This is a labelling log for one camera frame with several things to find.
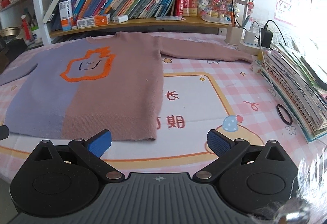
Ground stack of workbooks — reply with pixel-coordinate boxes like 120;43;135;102
257;44;326;143

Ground white charger block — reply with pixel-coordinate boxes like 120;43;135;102
112;15;129;24

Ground black power adapter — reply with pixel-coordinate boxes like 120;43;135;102
258;28;273;48

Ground purple and pink sweater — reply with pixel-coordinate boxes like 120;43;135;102
1;32;253;141

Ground flat paper packet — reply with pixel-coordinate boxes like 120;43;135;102
155;16;186;21

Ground pink checked tablecloth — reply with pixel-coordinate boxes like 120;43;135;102
1;43;326;181

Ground colourful toy decoration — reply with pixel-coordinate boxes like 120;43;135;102
197;0;240;22

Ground white and orange flat box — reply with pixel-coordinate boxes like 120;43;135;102
76;14;111;29

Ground brass bowl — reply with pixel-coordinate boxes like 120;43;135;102
0;26;20;37

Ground white power strip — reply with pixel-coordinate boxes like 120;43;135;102
237;40;261;56

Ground black hair tie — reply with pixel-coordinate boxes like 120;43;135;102
276;103;293;125

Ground white and orange tall box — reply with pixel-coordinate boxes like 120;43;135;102
58;0;73;31

